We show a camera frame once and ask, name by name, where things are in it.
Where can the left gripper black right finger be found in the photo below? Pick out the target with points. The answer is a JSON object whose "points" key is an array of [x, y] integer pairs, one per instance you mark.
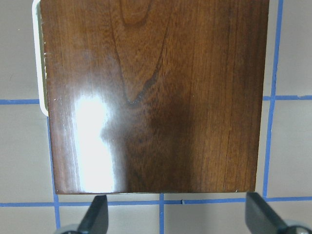
{"points": [[260, 218]]}

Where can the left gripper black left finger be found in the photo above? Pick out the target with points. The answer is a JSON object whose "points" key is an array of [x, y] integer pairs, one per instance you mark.
{"points": [[95, 220]]}

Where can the light wood drawer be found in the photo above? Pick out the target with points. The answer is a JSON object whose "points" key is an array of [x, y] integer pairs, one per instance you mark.
{"points": [[39, 56]]}

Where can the dark brown wooden cabinet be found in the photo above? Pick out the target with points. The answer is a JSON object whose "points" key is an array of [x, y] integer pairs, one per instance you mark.
{"points": [[154, 96]]}

